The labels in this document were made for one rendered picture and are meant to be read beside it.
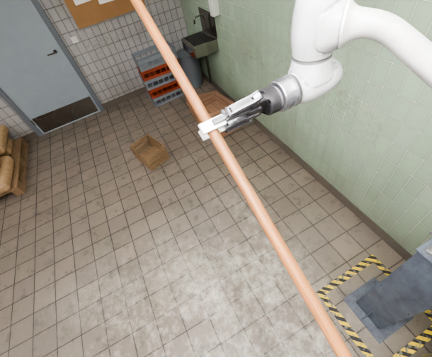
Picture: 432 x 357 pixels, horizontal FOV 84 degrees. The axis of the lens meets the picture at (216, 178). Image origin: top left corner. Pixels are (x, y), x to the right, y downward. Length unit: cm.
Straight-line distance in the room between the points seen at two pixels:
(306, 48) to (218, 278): 192
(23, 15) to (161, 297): 377
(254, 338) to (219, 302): 37
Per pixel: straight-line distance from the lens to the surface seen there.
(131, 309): 243
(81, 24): 437
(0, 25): 443
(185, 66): 425
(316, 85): 74
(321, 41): 69
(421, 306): 169
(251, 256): 228
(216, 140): 62
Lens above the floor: 213
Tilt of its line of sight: 50 degrees down
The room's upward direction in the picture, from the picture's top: 15 degrees counter-clockwise
